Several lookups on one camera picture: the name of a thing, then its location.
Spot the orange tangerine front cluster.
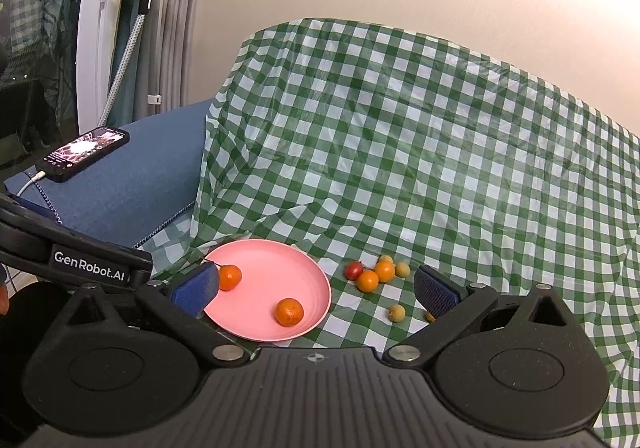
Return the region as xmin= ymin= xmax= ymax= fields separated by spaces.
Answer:
xmin=356 ymin=270 xmax=380 ymax=294

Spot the yellow small fruit right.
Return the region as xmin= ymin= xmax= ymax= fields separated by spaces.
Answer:
xmin=395 ymin=261 xmax=411 ymax=279

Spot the orange tangerine cluster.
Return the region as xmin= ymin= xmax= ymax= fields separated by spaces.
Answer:
xmin=374 ymin=260 xmax=395 ymax=283
xmin=356 ymin=270 xmax=380 ymax=294

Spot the green white checkered cloth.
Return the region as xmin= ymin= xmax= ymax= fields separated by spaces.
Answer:
xmin=143 ymin=18 xmax=639 ymax=447

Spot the pink round plate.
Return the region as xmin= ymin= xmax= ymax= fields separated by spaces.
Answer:
xmin=205 ymin=239 xmax=332 ymax=343

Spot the orange tangerine on plate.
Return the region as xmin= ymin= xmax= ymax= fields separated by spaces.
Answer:
xmin=273 ymin=297 xmax=305 ymax=327

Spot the white round mirror frame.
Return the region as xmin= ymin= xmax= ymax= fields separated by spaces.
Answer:
xmin=76 ymin=0 xmax=122 ymax=134

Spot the yellow small fruit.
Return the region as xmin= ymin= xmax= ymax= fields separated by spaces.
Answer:
xmin=395 ymin=261 xmax=411 ymax=279
xmin=387 ymin=304 xmax=406 ymax=323
xmin=378 ymin=255 xmax=394 ymax=264

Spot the red cherry tomato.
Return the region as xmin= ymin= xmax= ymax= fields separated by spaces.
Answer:
xmin=344 ymin=261 xmax=363 ymax=281

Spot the orange tangerine with stem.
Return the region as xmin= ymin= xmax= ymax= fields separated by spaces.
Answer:
xmin=218 ymin=265 xmax=242 ymax=292

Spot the orange tangerine rear cluster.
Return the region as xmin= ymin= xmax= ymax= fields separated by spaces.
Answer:
xmin=374 ymin=260 xmax=395 ymax=283

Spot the yellow small fruit front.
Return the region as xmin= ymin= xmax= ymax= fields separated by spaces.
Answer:
xmin=387 ymin=304 xmax=406 ymax=323

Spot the yellow small fruit rear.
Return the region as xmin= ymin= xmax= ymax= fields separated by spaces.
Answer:
xmin=378 ymin=255 xmax=394 ymax=264

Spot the black smartphone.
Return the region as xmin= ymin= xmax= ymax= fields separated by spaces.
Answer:
xmin=37 ymin=126 xmax=130 ymax=182

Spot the white braided charging cable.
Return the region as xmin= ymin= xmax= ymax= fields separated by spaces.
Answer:
xmin=17 ymin=168 xmax=64 ymax=225

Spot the blue sofa cushion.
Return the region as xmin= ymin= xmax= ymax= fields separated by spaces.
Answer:
xmin=23 ymin=101 xmax=210 ymax=247

